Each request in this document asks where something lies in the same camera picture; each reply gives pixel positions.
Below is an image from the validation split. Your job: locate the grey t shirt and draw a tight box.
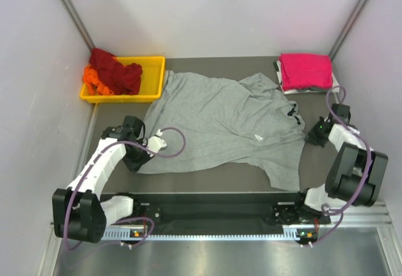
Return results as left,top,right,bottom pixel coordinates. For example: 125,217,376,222
140,72,305,190

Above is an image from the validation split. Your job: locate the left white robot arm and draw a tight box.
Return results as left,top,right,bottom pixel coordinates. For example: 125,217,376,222
52,116,151,243

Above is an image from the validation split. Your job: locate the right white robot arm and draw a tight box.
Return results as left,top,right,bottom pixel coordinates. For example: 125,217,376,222
293,113,388,223

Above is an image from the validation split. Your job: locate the folded white t shirt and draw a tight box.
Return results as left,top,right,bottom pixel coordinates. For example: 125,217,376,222
272,59,341,96

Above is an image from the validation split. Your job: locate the dark red t shirt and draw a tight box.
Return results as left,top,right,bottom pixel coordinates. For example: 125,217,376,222
89,48,143,95

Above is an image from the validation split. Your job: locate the yellow plastic bin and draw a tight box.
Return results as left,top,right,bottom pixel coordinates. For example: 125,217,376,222
79,56,166,104

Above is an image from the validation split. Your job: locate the orange t shirt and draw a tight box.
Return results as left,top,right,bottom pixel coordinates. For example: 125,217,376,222
82,65,114,96

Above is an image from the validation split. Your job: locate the folded pink t shirt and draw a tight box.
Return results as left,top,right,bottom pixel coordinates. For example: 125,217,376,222
278,53,333,91

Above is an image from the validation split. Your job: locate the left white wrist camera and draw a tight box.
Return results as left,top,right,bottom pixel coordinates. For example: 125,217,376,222
146,130,167,157

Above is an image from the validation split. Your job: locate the aluminium frame rail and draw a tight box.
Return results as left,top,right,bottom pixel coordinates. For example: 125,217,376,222
340,202,393,228

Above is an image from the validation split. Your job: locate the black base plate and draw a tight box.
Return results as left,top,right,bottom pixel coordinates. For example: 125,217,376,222
106,192,334,235

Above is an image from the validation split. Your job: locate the slotted cable duct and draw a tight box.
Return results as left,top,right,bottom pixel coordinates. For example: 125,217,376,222
101,225,318,242

